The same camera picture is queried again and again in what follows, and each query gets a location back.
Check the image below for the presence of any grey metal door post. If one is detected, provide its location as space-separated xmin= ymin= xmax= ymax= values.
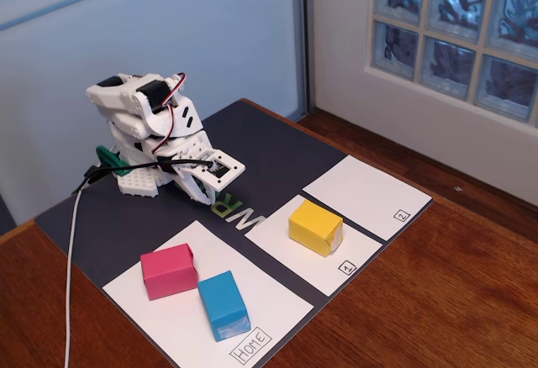
xmin=291 ymin=0 xmax=315 ymax=118

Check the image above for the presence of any red white black servo wire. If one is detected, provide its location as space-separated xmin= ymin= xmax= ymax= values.
xmin=152 ymin=71 xmax=189 ymax=155

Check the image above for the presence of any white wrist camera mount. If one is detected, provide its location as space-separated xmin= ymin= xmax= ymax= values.
xmin=184 ymin=150 xmax=247 ymax=190

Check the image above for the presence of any blue paper box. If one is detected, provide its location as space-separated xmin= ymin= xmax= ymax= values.
xmin=197 ymin=270 xmax=252 ymax=343

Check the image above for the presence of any black camera cable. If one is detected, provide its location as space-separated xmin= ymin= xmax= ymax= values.
xmin=71 ymin=155 xmax=216 ymax=197

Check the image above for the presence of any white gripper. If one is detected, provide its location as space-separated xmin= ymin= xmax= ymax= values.
xmin=156 ymin=132 xmax=218 ymax=207

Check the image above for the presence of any pink paper box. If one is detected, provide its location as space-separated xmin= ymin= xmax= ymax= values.
xmin=140 ymin=242 xmax=199 ymax=302

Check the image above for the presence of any white cable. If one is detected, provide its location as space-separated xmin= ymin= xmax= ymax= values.
xmin=62 ymin=188 xmax=86 ymax=368

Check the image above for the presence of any yellow paper box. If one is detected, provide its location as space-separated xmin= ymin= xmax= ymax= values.
xmin=287 ymin=198 xmax=345 ymax=257

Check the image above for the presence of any glass block window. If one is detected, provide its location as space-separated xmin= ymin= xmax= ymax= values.
xmin=369 ymin=0 xmax=538 ymax=130

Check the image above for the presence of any white paper sheet marked HOME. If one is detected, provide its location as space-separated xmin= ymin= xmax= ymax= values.
xmin=102 ymin=219 xmax=316 ymax=368

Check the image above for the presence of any white paper sheet marked 2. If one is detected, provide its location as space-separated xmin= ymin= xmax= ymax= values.
xmin=302 ymin=154 xmax=435 ymax=243

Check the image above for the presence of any green table clamp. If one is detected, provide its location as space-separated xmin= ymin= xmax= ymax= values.
xmin=95 ymin=145 xmax=136 ymax=177

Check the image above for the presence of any black mat with WRO logo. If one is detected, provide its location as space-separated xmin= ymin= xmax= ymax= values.
xmin=34 ymin=98 xmax=435 ymax=368

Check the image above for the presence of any white paper sheet marked 1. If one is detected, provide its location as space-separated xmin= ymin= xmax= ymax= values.
xmin=244 ymin=193 xmax=384 ymax=297

